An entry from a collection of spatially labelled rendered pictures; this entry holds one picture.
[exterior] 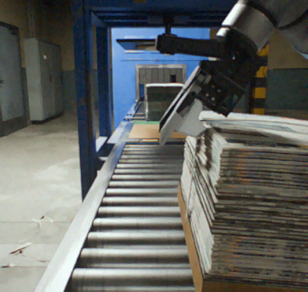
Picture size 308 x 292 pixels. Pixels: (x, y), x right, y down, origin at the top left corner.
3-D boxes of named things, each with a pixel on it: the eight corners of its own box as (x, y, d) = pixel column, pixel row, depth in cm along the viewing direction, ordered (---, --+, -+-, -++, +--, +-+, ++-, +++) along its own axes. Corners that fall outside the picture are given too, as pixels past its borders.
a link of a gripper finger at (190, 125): (192, 159, 45) (219, 110, 48) (159, 137, 44) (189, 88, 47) (185, 161, 48) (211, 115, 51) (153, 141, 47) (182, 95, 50)
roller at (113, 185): (254, 199, 96) (255, 184, 95) (105, 199, 96) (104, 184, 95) (249, 193, 101) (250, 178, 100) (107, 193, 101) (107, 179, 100)
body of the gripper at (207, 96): (224, 121, 48) (271, 58, 46) (180, 91, 48) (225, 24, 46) (215, 116, 56) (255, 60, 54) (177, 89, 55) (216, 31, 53)
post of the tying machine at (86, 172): (100, 277, 173) (87, -15, 141) (84, 277, 173) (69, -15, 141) (102, 267, 182) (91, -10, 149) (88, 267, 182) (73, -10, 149)
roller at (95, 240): (306, 250, 63) (299, 227, 66) (80, 251, 62) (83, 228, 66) (298, 258, 66) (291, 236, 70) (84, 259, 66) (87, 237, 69)
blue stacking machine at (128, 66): (213, 163, 399) (220, -6, 356) (114, 163, 399) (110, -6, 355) (197, 139, 546) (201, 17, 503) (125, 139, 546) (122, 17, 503)
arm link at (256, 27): (242, -2, 45) (229, 10, 53) (223, 25, 46) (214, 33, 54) (282, 28, 46) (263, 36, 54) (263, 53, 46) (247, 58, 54)
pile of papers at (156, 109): (185, 120, 228) (185, 84, 222) (145, 120, 228) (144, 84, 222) (180, 114, 265) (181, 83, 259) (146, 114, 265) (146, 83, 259)
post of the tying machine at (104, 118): (113, 226, 232) (106, 11, 200) (102, 226, 232) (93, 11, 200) (115, 220, 240) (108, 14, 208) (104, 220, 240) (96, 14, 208)
